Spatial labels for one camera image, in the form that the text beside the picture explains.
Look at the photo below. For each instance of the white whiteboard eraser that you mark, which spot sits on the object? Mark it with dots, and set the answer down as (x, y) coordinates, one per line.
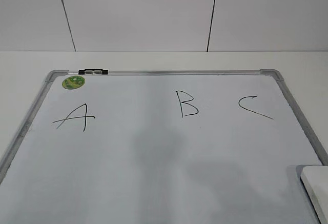
(314, 179)

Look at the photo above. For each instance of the white magnetic whiteboard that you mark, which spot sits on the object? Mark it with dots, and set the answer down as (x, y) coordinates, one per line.
(161, 147)

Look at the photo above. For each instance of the green round magnet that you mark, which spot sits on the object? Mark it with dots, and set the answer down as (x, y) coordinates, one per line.
(73, 82)

